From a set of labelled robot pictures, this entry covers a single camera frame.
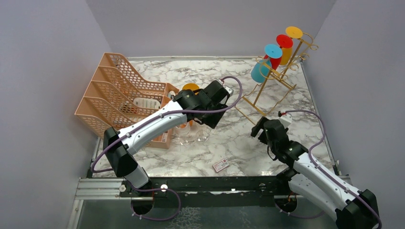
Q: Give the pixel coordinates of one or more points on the yellow plastic wine glass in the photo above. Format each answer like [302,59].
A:
[190,88]

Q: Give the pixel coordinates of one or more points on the blue plastic wine glass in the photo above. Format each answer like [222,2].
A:
[262,69]

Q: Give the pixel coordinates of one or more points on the white packaged item card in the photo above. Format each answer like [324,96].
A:
[147,103]

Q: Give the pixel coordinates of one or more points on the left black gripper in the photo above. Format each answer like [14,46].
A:
[212,122]

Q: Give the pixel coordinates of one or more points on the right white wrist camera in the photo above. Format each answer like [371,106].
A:
[285,119]

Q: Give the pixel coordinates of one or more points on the red white staples box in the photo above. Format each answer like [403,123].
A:
[221,165]

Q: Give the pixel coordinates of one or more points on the peach plastic file organizer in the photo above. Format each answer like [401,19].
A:
[108,99]

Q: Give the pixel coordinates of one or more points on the yellow wine glass top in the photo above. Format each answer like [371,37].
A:
[286,43]

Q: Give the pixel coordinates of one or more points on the gold wire wine glass rack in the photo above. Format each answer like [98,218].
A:
[283,89]

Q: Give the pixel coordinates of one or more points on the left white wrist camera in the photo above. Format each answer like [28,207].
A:
[227,88]

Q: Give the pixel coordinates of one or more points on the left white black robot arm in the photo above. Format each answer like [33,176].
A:
[205,106]

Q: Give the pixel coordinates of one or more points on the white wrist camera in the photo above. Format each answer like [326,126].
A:
[285,119]
[227,88]

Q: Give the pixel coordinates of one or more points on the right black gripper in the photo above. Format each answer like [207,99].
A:
[256,129]

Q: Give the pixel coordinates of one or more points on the red plastic wine glass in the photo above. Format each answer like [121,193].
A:
[280,53]

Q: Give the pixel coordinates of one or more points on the clear wine glass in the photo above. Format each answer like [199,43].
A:
[182,132]
[201,134]

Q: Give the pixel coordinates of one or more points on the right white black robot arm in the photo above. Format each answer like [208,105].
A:
[348,206]

